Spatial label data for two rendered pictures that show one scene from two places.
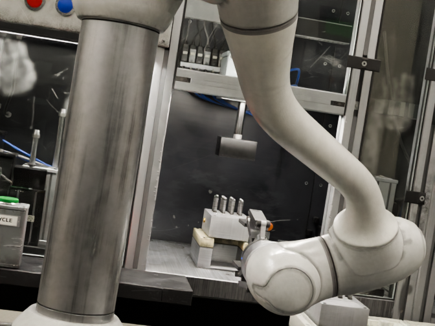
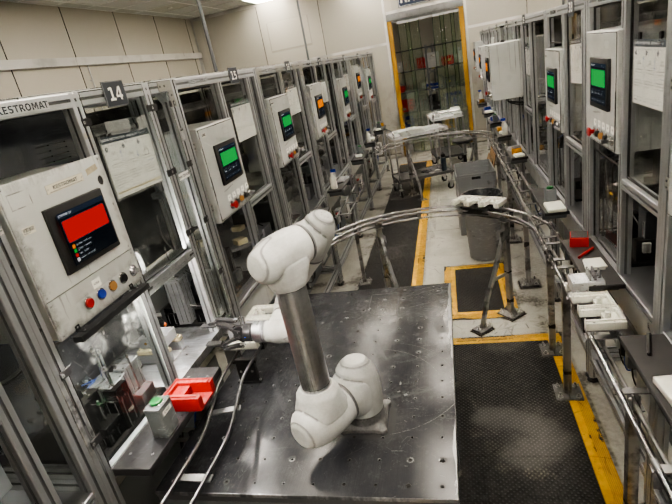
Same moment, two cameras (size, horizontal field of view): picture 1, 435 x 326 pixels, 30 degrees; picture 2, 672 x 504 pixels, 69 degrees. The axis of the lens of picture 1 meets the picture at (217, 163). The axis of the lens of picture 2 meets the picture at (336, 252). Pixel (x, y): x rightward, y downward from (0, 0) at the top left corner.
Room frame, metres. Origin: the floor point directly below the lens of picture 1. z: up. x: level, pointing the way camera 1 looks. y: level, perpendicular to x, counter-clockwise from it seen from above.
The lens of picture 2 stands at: (0.32, 1.39, 1.96)
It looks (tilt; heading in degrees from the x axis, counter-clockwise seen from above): 21 degrees down; 294
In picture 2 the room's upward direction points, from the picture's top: 11 degrees counter-clockwise
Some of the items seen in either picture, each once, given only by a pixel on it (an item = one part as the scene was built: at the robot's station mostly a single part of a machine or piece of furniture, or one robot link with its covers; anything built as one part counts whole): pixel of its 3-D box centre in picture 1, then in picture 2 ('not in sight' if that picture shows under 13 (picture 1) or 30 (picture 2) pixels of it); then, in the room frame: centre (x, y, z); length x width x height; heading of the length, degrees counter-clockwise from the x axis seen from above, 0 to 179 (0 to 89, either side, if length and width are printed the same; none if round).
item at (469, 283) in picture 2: not in sight; (477, 288); (0.80, -2.44, 0.01); 1.00 x 0.55 x 0.01; 99
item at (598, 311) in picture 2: not in sight; (593, 308); (0.12, -0.61, 0.84); 0.37 x 0.14 x 0.10; 99
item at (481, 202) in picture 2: not in sight; (478, 204); (0.70, -2.13, 0.84); 0.37 x 0.14 x 0.10; 157
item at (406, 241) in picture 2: not in sight; (406, 209); (1.92, -4.76, 0.01); 5.85 x 0.59 x 0.01; 99
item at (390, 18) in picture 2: not in sight; (431, 82); (2.06, -8.41, 1.31); 1.36 x 0.10 x 2.62; 9
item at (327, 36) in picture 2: not in sight; (298, 88); (4.61, -8.02, 1.65); 3.78 x 0.08 x 3.30; 9
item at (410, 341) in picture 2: not in sight; (338, 365); (1.20, -0.38, 0.66); 1.50 x 1.06 x 0.04; 99
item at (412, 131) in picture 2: not in sight; (420, 157); (1.86, -5.73, 0.48); 0.88 x 0.56 x 0.96; 27
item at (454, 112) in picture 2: not in sight; (447, 137); (1.65, -7.05, 0.48); 0.84 x 0.58 x 0.97; 107
